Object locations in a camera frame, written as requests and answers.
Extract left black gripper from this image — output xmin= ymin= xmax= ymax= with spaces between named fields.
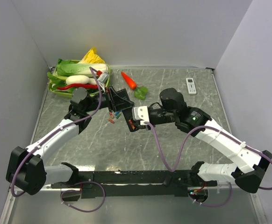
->
xmin=84 ymin=85 xmax=135 ymax=112

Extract black remote control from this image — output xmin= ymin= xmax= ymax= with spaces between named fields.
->
xmin=122 ymin=108 xmax=138 ymax=132

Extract red battery cluster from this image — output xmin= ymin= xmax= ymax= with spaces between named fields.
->
xmin=129 ymin=119 xmax=135 ymax=130

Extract black battery cover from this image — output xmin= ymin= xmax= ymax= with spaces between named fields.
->
xmin=162 ymin=176 xmax=172 ymax=187

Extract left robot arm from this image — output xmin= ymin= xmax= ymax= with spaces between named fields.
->
xmin=6 ymin=87 xmax=135 ymax=197

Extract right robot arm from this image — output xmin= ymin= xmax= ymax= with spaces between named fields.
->
xmin=132 ymin=88 xmax=272 ymax=193

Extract white remote control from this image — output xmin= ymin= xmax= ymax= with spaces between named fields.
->
xmin=186 ymin=78 xmax=197 ymax=95

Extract orange toy carrot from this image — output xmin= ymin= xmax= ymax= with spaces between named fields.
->
xmin=121 ymin=71 xmax=148 ymax=100

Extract red chili pepper toy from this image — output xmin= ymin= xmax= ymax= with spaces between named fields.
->
xmin=57 ymin=84 xmax=98 ymax=90

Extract white radish toy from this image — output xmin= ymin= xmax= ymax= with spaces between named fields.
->
xmin=65 ymin=75 xmax=97 ymax=85

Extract yellow leaf toy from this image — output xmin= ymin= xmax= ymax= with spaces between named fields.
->
xmin=79 ymin=47 xmax=105 ymax=63

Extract green tray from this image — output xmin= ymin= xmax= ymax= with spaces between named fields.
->
xmin=47 ymin=59 xmax=111 ymax=98

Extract napa cabbage toy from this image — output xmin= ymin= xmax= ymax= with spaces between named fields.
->
xmin=56 ymin=59 xmax=109 ymax=77

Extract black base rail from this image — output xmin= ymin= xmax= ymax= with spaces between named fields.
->
xmin=51 ymin=170 xmax=217 ymax=199

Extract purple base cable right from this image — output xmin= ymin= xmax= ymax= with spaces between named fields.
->
xmin=188 ymin=182 xmax=232 ymax=209

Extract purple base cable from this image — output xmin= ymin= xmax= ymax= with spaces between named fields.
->
xmin=60 ymin=181 xmax=107 ymax=213
xmin=188 ymin=182 xmax=232 ymax=209

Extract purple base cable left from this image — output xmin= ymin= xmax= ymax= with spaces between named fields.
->
xmin=60 ymin=181 xmax=107 ymax=213

